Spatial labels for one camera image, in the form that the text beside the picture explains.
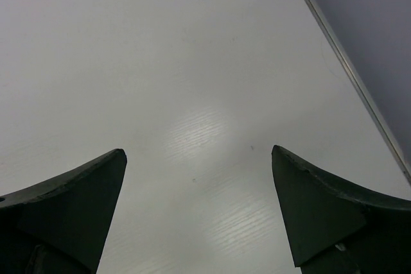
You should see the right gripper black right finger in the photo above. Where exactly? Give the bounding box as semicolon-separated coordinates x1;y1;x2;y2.
272;146;410;268

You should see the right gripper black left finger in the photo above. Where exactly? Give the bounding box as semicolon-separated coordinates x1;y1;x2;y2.
1;149;127;273

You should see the aluminium front rail frame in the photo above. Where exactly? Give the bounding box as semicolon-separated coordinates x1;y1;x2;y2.
304;0;410;179

